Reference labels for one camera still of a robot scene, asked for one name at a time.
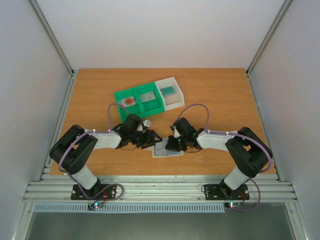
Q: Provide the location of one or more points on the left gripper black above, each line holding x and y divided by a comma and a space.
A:
149, 137

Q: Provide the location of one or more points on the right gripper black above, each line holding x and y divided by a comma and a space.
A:
175, 141

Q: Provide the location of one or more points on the beige card holder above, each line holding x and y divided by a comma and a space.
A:
159, 150

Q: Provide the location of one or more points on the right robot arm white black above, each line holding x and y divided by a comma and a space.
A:
249, 153

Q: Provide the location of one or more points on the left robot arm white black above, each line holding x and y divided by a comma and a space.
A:
72, 151

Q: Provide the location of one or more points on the grey card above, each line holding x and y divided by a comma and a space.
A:
148, 96

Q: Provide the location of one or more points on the card with red circle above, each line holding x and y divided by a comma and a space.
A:
127, 102

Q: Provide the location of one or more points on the teal card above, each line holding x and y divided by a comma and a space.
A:
166, 91

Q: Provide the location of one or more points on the middle green bin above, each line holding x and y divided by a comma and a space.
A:
153, 107

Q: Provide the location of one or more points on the green bin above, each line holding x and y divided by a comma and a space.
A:
124, 112
153, 107

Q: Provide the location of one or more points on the left green bin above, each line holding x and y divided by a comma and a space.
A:
124, 112

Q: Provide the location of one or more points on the right controller board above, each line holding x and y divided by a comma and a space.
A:
232, 205

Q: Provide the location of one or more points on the controller board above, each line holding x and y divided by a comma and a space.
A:
232, 205
95, 205

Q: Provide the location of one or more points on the left controller board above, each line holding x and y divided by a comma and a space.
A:
95, 205

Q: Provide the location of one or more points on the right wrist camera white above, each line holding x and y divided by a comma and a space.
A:
175, 131

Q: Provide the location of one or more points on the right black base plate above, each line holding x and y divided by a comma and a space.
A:
216, 192

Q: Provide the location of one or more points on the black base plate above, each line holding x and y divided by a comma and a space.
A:
216, 192
97, 193

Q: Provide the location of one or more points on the grey slotted cable duct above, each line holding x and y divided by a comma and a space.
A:
130, 208

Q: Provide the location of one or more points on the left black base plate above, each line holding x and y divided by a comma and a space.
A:
97, 193

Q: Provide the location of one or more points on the aluminium rail frame front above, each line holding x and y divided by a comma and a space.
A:
160, 188

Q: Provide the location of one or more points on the left aluminium corner post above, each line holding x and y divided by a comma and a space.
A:
47, 28

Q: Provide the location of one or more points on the aluminium corner post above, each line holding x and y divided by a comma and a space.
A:
269, 35
47, 28

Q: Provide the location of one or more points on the right aluminium corner post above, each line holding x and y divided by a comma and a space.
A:
269, 35

